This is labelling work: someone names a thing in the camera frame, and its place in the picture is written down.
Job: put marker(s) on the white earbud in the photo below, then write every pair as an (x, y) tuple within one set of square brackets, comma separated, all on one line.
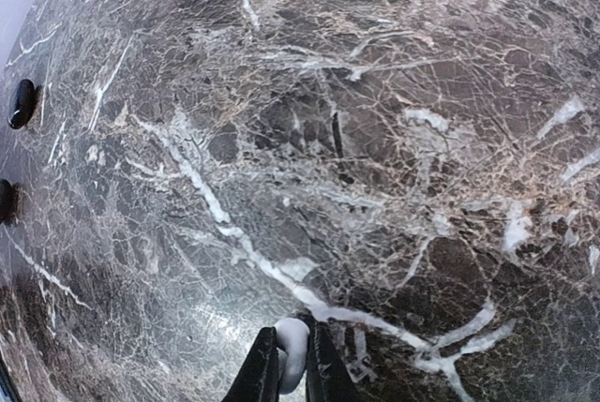
[(292, 349)]

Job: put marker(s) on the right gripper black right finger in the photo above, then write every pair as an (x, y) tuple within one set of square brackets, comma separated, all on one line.
[(327, 377)]

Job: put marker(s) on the black oval charging case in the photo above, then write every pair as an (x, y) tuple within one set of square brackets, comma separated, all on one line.
[(7, 200)]

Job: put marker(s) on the black round charging case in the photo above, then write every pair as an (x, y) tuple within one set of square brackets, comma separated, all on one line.
[(22, 104)]

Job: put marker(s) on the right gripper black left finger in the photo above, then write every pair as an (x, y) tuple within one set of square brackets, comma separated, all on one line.
[(257, 379)]

